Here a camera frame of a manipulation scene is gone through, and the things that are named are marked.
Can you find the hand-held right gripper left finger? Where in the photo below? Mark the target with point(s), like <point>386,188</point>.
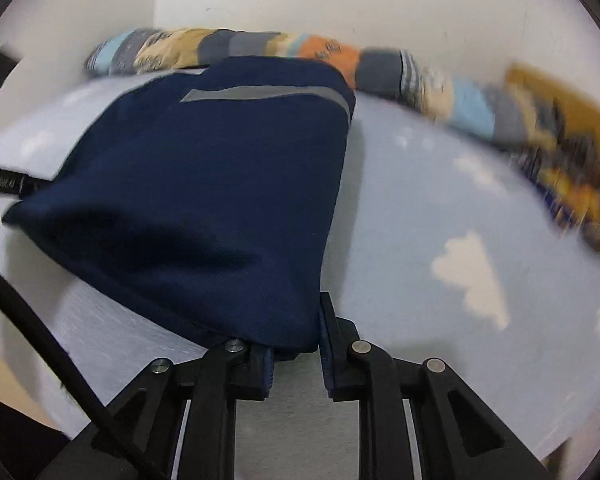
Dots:
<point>266,375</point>

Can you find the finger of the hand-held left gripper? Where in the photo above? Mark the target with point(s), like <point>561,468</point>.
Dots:
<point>5,181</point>

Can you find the patchwork blanket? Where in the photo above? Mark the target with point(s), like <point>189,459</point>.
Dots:
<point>390,70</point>

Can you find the yellow printed cloth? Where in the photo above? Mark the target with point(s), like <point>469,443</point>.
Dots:
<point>570,150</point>

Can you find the navy blue work jacket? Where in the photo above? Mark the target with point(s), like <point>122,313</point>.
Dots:
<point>205,185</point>

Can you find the light blue cloud-print bed sheet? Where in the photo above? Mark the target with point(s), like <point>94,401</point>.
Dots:
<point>430,210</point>

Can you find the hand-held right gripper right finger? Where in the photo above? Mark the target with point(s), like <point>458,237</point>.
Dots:
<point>326,360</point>

